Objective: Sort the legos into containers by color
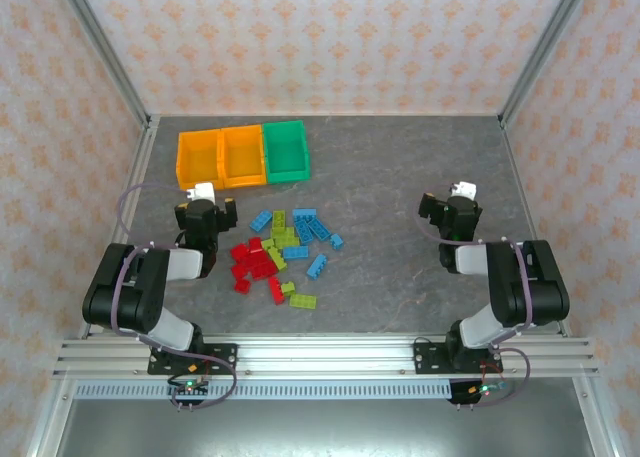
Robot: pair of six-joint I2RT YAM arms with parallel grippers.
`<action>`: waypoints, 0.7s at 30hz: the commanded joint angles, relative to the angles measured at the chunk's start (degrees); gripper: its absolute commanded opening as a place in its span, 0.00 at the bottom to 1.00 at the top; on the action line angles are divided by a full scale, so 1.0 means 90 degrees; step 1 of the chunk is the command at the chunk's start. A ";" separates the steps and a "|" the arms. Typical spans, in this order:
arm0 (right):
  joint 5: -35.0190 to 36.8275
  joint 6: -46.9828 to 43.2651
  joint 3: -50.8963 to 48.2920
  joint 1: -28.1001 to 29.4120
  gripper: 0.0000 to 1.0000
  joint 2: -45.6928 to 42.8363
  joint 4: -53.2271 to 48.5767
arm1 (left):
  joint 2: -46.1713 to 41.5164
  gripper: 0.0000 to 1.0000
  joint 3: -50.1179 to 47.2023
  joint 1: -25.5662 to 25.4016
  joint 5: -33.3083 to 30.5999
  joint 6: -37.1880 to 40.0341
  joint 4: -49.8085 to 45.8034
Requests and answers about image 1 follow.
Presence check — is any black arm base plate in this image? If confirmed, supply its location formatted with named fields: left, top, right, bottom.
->
left=147, top=343, right=239, bottom=376
left=413, top=340, right=501, bottom=376

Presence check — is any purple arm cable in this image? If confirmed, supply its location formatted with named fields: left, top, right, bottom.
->
left=418, top=211, right=532, bottom=408
left=112, top=183, right=240, bottom=412

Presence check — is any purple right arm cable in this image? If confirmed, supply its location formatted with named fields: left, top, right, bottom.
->
left=418, top=211, right=532, bottom=408

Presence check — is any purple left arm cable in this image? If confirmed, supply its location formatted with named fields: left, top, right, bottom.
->
left=112, top=183, right=240, bottom=412

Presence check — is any aluminium table side rail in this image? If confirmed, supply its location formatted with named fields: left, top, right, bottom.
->
left=498, top=115, right=572, bottom=339
left=74, top=115, right=162, bottom=339

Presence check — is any grey metal lower panel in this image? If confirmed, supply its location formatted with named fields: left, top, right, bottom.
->
left=54, top=399, right=596, bottom=457

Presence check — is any green plastic bin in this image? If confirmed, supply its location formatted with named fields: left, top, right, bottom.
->
left=262, top=119, right=312, bottom=186

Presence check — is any aluminium frame leg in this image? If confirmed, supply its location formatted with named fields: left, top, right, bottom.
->
left=24, top=376, right=76, bottom=457
left=572, top=376, right=619, bottom=457

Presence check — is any wide aluminium extrusion rail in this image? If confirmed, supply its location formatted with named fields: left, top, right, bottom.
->
left=52, top=333, right=601, bottom=378

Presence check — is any aluminium frame post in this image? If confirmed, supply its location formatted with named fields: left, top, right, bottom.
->
left=499, top=0, right=597, bottom=128
left=52, top=0, right=153, bottom=128

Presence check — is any small circuit board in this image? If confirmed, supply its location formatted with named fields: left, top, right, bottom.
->
left=167, top=376, right=211, bottom=398
left=467, top=380, right=507, bottom=396

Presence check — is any orange plastic bin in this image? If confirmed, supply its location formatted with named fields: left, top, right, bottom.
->
left=175, top=129, right=225, bottom=191
left=219, top=124, right=268, bottom=189

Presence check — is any slotted grey cable duct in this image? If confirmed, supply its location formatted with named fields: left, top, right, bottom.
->
left=73, top=380, right=454, bottom=402

